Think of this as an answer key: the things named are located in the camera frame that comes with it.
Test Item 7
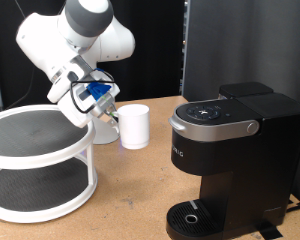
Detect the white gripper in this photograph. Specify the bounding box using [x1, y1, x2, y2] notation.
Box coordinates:
[46, 68, 122, 135]

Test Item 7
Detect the white mug green taped handle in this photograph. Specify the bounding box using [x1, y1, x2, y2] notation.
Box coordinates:
[109, 103, 151, 150]

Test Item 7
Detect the black Keurig coffee machine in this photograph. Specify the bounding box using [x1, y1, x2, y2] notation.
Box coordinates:
[165, 81, 300, 240]

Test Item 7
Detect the black backdrop curtain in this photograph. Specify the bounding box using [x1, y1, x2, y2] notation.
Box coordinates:
[0, 0, 185, 111]

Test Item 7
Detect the white two-tier turntable shelf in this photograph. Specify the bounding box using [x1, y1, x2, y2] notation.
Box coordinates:
[0, 104, 98, 224]

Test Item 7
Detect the black tape strip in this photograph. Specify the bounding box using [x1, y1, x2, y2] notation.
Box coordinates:
[254, 221, 284, 240]

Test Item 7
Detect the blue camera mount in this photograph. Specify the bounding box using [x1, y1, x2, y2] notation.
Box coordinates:
[85, 81, 112, 101]

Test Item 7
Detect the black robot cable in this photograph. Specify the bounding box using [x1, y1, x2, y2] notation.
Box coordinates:
[69, 68, 116, 114]

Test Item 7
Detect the thin black hanging cable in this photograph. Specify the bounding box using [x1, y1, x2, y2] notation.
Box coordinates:
[4, 0, 36, 109]

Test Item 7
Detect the black machine power cable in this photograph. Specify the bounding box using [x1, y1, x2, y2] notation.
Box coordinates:
[284, 199, 300, 214]

